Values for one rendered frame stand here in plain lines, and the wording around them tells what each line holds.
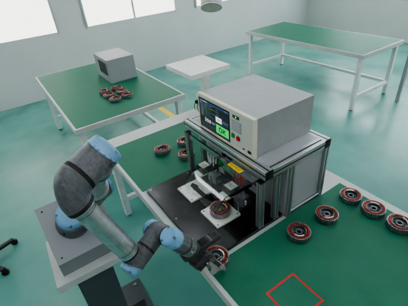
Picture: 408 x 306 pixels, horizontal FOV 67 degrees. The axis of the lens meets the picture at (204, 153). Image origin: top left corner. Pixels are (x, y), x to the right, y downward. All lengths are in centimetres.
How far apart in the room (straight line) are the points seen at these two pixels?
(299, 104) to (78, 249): 122
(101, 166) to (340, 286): 106
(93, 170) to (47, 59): 496
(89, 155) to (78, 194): 12
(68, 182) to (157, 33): 562
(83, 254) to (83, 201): 62
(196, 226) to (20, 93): 476
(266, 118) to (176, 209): 71
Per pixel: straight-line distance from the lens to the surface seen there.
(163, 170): 205
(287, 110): 147
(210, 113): 159
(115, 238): 110
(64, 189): 98
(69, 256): 158
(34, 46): 583
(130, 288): 240
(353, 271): 154
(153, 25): 640
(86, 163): 99
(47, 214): 162
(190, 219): 165
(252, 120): 134
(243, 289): 141
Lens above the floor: 194
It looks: 33 degrees down
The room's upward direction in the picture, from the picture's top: 5 degrees counter-clockwise
